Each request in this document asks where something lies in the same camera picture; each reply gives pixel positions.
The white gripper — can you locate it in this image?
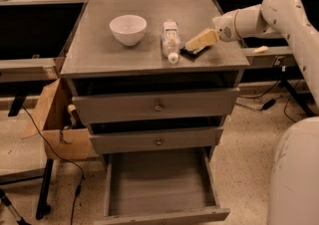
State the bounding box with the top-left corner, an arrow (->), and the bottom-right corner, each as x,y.
184,10 -> 240,51

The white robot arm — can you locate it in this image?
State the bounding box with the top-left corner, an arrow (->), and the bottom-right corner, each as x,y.
182,0 -> 319,225

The grey wooden drawer cabinet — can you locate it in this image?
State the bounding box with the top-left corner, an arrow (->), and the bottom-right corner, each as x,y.
60,0 -> 251,157

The grey middle drawer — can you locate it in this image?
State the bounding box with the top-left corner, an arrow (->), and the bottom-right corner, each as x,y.
91,126 -> 223,154

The grey top drawer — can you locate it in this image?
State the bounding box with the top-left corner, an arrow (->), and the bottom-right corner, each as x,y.
73,88 -> 239,123

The grey open bottom drawer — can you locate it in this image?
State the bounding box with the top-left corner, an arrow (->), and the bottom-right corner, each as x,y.
94,148 -> 230,225

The clear plastic water bottle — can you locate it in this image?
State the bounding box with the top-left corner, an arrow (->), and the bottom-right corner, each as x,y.
161,19 -> 180,64

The small yellow foam piece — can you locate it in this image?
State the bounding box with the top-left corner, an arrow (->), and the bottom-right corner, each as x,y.
252,46 -> 268,54

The white ceramic bowl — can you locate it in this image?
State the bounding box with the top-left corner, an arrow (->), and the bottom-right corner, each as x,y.
109,15 -> 148,46

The brown cardboard box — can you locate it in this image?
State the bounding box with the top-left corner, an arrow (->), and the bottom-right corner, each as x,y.
22,79 -> 93,160

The black table leg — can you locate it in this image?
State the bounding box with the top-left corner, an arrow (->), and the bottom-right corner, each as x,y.
36,159 -> 54,220

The black tripod leg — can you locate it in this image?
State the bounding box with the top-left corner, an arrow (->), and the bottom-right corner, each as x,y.
0,188 -> 30,225

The black power adapter cable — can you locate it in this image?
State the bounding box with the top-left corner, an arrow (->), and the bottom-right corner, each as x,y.
234,81 -> 283,113

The black floor cable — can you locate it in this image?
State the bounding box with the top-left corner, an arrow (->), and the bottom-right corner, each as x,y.
20,104 -> 86,225

